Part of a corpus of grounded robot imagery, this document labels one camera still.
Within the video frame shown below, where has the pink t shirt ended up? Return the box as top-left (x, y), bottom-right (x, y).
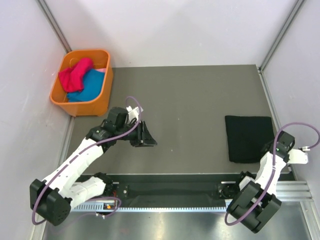
top-left (58, 57), bottom-right (94, 93)

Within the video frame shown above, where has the orange plastic bin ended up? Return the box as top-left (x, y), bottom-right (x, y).
top-left (50, 49), bottom-right (113, 117)

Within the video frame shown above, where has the left aluminium frame post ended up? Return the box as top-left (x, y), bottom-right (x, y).
top-left (36, 0), bottom-right (72, 53)

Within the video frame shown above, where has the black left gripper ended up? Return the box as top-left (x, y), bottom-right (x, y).
top-left (116, 120), bottom-right (158, 147)

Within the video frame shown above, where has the white slotted cable duct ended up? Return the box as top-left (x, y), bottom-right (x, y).
top-left (71, 200), bottom-right (231, 213)

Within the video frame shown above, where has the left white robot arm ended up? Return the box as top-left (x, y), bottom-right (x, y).
top-left (29, 105), bottom-right (157, 226)

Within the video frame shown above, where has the right aluminium frame post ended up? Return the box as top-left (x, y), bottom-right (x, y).
top-left (258, 0), bottom-right (307, 72)

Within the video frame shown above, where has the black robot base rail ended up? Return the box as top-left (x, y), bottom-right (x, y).
top-left (91, 172), bottom-right (264, 208)

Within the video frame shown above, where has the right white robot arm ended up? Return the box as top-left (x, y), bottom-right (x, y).
top-left (225, 130), bottom-right (309, 234)

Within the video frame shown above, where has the aluminium frame post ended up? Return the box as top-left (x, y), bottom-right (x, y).
top-left (36, 0), bottom-right (72, 53)
top-left (258, 0), bottom-right (307, 72)

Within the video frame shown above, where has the black t shirt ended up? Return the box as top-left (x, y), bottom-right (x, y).
top-left (224, 115), bottom-right (274, 164)

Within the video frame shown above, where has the blue t shirt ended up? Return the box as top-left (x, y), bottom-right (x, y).
top-left (67, 69), bottom-right (105, 102)

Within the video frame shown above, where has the light pink cloth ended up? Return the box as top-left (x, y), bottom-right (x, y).
top-left (96, 68), bottom-right (107, 73)

